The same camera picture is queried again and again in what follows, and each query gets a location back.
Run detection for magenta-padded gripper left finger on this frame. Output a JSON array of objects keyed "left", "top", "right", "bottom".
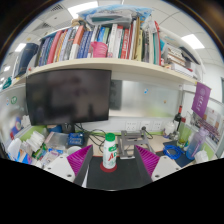
[{"left": 44, "top": 144, "right": 94, "bottom": 187}]

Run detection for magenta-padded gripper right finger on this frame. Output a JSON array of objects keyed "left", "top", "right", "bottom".
[{"left": 133, "top": 144, "right": 183, "bottom": 186}]

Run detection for white bottle with green cap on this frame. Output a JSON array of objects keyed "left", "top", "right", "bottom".
[{"left": 102, "top": 132, "right": 118, "bottom": 170}]

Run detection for purple translucent water jug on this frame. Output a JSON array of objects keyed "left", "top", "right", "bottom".
[{"left": 185, "top": 126, "right": 209, "bottom": 161}]

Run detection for black-white checkered mug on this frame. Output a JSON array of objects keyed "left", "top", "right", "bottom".
[{"left": 66, "top": 145, "right": 83, "bottom": 156}]

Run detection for clear plastic box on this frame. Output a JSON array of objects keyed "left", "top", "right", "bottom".
[{"left": 44, "top": 131, "right": 69, "bottom": 151}]

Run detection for stack of white tissues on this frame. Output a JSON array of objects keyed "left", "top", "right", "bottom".
[{"left": 26, "top": 130, "right": 46, "bottom": 153}]

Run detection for small blue box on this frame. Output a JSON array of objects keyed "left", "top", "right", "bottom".
[{"left": 67, "top": 132, "right": 85, "bottom": 148}]

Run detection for crumpled white tissue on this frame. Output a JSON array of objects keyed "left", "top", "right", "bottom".
[{"left": 194, "top": 149, "right": 210, "bottom": 164}]

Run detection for white jar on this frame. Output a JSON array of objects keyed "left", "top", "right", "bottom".
[{"left": 163, "top": 121, "right": 176, "bottom": 137}]

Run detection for grey metal laptop stand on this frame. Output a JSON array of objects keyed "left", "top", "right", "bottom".
[{"left": 118, "top": 129, "right": 155, "bottom": 160}]

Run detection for black desk mat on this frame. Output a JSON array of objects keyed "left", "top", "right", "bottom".
[{"left": 85, "top": 139, "right": 193, "bottom": 191}]

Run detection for dark wine bottle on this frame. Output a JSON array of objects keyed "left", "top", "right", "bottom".
[{"left": 173, "top": 105, "right": 184, "bottom": 132}]

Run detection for flat round red coaster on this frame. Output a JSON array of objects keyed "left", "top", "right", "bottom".
[{"left": 99, "top": 160, "right": 118, "bottom": 173}]

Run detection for photo poster board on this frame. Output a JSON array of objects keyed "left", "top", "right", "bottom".
[{"left": 193, "top": 106, "right": 224, "bottom": 136}]

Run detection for black computer monitor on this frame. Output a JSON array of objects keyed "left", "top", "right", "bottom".
[{"left": 25, "top": 68, "right": 112, "bottom": 134}]

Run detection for purple hanging banner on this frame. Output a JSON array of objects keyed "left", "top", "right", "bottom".
[{"left": 191, "top": 81, "right": 213, "bottom": 119}]

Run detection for ceiling lights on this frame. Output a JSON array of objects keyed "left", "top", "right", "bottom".
[{"left": 0, "top": 0, "right": 205, "bottom": 73}]

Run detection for coiled blue cable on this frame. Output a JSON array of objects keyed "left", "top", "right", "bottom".
[{"left": 162, "top": 144, "right": 184, "bottom": 160}]

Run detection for white wall outlet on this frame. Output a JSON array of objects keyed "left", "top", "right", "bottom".
[
  {"left": 139, "top": 120, "right": 152, "bottom": 132},
  {"left": 124, "top": 120, "right": 139, "bottom": 132},
  {"left": 151, "top": 120, "right": 163, "bottom": 132}
]

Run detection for black cable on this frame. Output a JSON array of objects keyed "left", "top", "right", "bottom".
[{"left": 74, "top": 123, "right": 108, "bottom": 154}]

